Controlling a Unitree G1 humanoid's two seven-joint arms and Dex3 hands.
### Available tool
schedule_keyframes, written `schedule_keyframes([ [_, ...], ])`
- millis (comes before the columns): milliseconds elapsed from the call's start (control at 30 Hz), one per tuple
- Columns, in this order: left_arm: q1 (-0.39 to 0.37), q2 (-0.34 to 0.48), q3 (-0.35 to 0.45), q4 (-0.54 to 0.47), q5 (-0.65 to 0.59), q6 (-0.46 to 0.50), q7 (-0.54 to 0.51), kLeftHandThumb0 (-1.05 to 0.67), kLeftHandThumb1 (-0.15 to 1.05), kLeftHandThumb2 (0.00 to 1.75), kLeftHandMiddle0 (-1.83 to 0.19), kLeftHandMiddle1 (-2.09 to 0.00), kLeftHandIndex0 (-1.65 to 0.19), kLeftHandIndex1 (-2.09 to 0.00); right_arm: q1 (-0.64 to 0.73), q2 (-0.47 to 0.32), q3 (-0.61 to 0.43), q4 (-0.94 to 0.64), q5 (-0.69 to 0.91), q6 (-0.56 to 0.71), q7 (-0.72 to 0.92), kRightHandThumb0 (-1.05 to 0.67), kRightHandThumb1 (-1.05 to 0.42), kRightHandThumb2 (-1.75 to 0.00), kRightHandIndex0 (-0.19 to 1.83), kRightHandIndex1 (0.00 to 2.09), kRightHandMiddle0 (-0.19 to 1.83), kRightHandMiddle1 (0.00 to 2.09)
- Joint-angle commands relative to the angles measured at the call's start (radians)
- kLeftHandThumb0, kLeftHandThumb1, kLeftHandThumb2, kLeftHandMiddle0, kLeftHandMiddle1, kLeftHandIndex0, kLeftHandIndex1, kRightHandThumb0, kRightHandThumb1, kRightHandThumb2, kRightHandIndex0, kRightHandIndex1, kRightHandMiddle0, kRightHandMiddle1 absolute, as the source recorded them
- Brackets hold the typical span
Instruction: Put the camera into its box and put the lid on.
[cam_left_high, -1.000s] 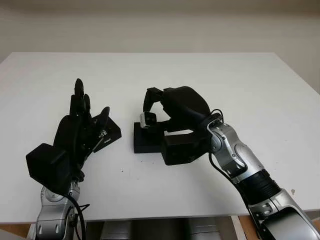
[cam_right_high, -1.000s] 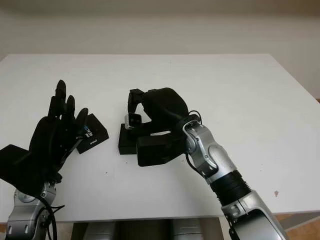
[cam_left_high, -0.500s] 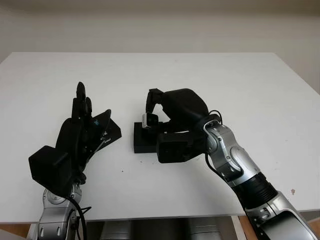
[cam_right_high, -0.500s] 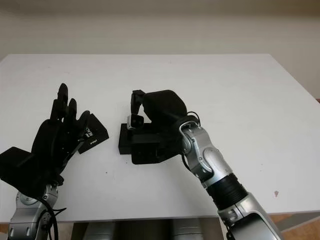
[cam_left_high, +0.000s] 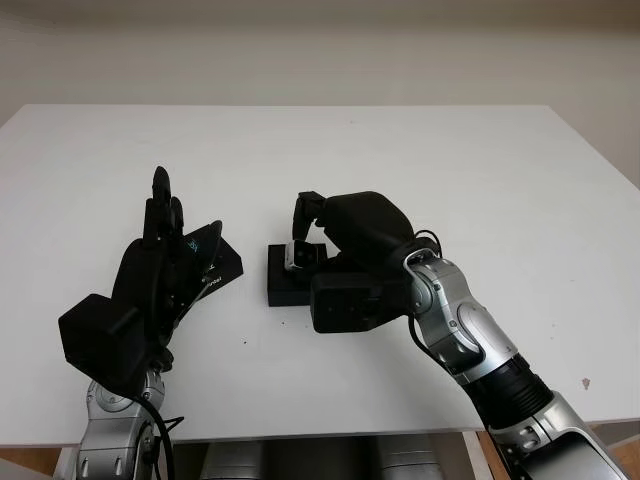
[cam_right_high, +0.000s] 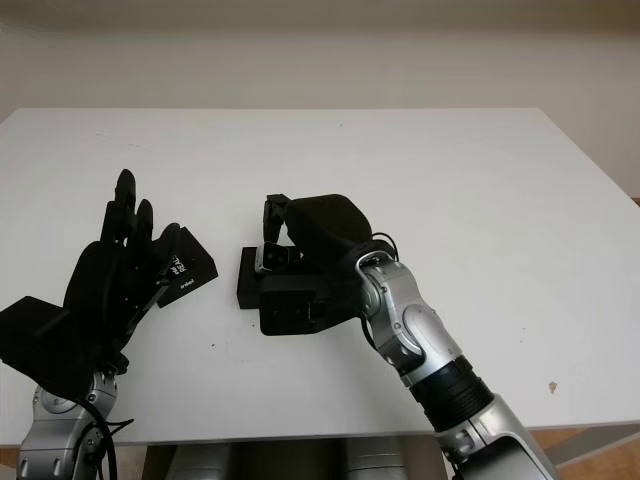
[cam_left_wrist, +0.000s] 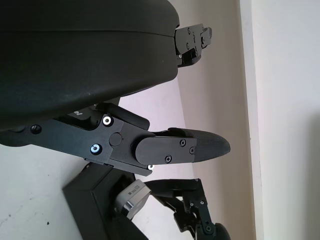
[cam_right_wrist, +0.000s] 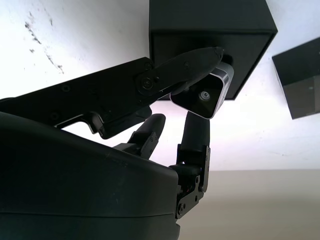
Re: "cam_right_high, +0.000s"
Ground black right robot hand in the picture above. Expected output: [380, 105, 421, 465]
[262, 192, 375, 282]

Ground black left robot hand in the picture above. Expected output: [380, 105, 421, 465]
[62, 169, 185, 374]

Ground small silver depth camera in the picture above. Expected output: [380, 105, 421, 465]
[255, 242, 297, 274]

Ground black RealSense box lid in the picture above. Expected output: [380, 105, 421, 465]
[157, 225, 220, 309]

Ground black open box base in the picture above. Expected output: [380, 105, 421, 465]
[235, 246, 324, 310]

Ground grey robot lower body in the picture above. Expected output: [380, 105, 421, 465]
[144, 437, 426, 480]

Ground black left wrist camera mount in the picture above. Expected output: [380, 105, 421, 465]
[0, 296, 96, 392]

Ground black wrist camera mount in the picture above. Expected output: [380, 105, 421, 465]
[257, 273, 364, 336]
[0, 296, 96, 392]

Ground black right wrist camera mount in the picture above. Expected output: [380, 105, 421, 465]
[257, 273, 364, 336]

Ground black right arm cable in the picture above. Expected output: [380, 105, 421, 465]
[360, 229, 401, 351]

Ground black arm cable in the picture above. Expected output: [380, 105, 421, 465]
[69, 389, 136, 480]
[360, 229, 401, 351]

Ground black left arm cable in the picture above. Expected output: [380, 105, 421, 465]
[69, 389, 136, 480]

